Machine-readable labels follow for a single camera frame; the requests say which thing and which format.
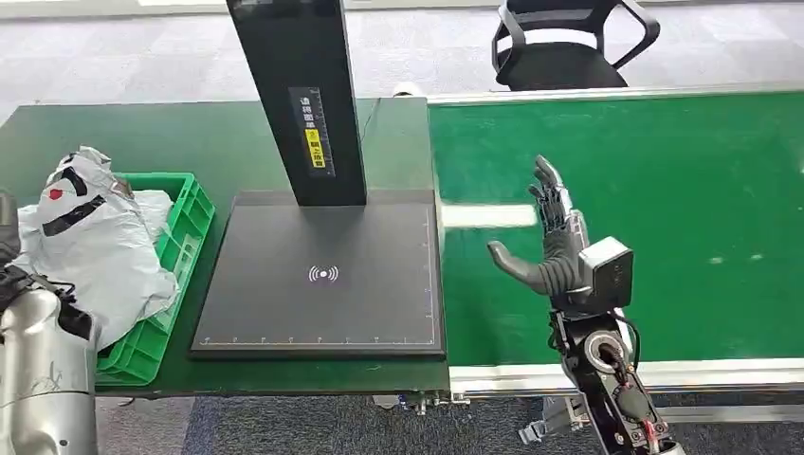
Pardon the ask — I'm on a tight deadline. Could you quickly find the green conveyor belt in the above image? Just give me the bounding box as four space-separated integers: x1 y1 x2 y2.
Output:
427 90 804 369

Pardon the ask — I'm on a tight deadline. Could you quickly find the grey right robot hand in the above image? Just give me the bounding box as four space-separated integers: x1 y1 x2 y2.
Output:
486 155 592 300

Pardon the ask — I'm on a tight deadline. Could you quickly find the metal table clamp bracket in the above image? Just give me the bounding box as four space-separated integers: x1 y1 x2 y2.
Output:
401 391 472 417

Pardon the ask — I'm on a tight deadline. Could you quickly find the black office chair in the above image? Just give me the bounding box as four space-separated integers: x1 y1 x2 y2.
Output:
490 0 662 93

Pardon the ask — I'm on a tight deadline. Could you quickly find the thin black cable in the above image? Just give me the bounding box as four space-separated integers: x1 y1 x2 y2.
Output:
358 98 382 146

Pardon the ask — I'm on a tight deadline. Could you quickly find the black scanner post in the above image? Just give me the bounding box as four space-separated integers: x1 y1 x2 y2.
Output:
225 0 370 209

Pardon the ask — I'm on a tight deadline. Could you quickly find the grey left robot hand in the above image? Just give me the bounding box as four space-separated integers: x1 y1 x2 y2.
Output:
0 191 21 270

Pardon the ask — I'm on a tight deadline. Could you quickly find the black scanner base plate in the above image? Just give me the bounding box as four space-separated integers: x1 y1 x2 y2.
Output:
189 190 448 362

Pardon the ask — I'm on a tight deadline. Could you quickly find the grey conveyor support bracket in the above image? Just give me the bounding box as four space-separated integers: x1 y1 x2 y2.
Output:
518 396 589 447

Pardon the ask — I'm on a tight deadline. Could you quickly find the silver conveyor frame rail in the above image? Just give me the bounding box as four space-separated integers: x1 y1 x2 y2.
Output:
448 357 804 399

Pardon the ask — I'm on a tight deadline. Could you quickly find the yellow and black post label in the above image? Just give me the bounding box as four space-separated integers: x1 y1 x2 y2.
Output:
304 128 327 170

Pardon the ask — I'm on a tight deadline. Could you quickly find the green plastic crate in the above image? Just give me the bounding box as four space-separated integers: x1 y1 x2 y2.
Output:
94 172 217 388

